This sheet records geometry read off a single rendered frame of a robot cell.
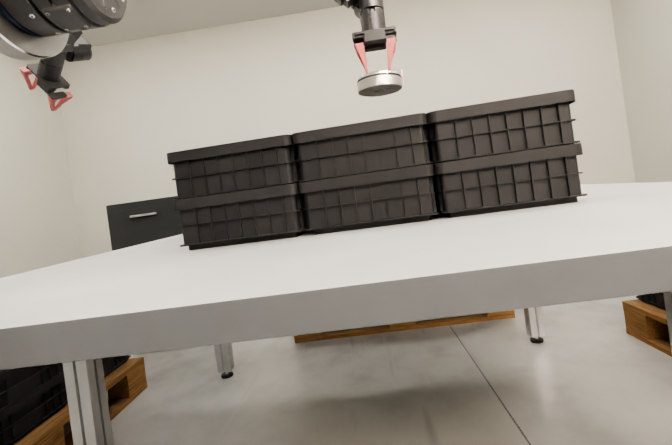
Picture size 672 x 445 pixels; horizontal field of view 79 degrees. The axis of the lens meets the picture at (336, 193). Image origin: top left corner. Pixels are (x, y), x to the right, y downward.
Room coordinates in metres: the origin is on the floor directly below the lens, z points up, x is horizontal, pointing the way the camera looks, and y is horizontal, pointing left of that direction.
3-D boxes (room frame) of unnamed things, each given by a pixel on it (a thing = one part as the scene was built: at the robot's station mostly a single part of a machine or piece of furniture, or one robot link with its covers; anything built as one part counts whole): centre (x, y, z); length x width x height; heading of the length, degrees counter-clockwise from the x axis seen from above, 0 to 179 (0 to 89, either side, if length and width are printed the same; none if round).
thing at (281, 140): (1.11, 0.21, 0.92); 0.40 x 0.30 x 0.02; 173
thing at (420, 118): (1.08, -0.09, 0.92); 0.40 x 0.30 x 0.02; 173
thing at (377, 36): (0.95, -0.15, 1.09); 0.07 x 0.07 x 0.09; 82
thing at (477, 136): (1.04, -0.39, 0.87); 0.40 x 0.30 x 0.11; 173
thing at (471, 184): (1.04, -0.39, 0.76); 0.40 x 0.30 x 0.12; 173
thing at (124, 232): (2.68, 1.11, 0.45); 0.62 x 0.45 x 0.90; 177
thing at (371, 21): (0.96, -0.14, 1.16); 0.10 x 0.07 x 0.07; 82
